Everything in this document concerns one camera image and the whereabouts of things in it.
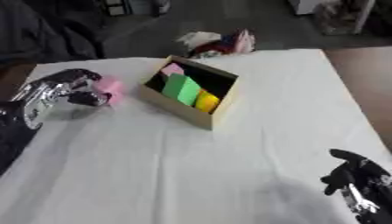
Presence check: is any yellow toy fruit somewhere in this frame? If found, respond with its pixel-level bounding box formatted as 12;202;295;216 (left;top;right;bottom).
192;89;222;114

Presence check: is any small pink block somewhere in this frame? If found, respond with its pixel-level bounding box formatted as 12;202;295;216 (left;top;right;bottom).
159;62;187;78

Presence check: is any person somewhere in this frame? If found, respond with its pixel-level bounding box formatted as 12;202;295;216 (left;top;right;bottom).
0;0;108;67

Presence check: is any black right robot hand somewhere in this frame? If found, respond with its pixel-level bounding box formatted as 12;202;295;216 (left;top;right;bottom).
318;148;392;202

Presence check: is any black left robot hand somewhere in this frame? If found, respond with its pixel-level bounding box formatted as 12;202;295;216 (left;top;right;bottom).
47;68;114;108

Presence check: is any dark framed stand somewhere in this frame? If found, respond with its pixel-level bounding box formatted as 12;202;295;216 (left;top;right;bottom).
98;0;173;18

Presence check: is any green block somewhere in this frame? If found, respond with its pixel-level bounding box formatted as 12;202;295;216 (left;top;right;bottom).
160;73;206;107

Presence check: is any pile of colourful bags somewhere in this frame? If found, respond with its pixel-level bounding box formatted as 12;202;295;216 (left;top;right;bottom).
174;28;257;59

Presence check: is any tan cardboard box black inside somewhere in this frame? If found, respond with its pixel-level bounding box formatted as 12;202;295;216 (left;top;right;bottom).
137;54;241;131

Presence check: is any white cabinet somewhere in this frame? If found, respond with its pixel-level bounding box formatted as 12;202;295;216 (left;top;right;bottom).
286;0;328;16

